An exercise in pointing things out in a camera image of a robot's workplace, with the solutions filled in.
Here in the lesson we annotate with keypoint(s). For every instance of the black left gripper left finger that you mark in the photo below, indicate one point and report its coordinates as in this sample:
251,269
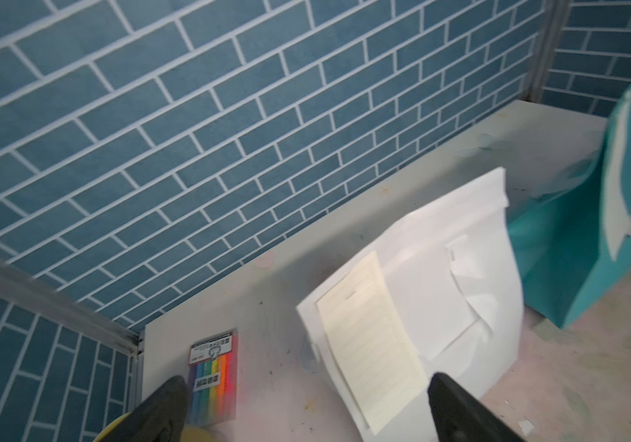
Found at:
161,417

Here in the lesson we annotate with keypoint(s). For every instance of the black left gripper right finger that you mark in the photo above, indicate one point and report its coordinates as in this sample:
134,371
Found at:
459,416

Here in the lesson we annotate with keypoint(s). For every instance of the white lined receipt paper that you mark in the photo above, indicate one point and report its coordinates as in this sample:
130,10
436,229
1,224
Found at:
370,345

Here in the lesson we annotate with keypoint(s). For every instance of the teal paper bag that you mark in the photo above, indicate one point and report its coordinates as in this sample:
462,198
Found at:
572,241

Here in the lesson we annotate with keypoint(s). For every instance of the colourful marker box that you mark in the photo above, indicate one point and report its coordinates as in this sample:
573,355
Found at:
212,379

